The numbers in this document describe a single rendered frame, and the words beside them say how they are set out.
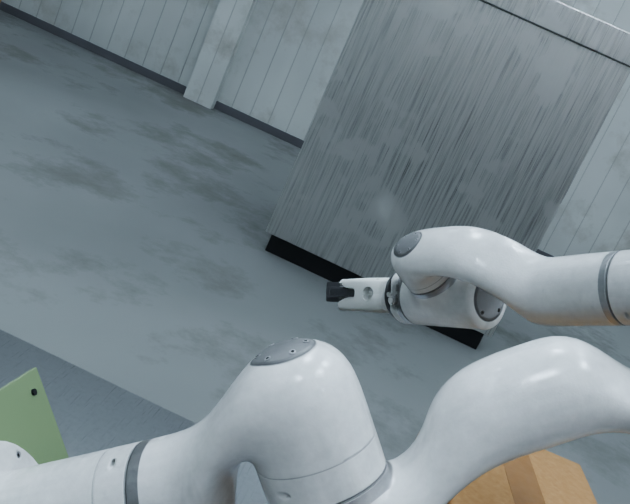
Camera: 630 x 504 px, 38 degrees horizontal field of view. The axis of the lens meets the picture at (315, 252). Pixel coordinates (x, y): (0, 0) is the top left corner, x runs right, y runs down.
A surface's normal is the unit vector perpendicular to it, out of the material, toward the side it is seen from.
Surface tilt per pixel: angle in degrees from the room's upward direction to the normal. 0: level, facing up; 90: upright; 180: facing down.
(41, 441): 49
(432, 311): 133
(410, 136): 90
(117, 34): 90
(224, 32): 90
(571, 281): 86
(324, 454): 75
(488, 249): 43
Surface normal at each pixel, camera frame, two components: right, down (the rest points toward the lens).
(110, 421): 0.40, -0.88
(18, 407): 0.93, -0.26
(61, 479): -0.37, -0.70
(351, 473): 0.49, 0.01
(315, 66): -0.16, 0.22
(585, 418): 0.10, 0.44
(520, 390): -0.14, -0.33
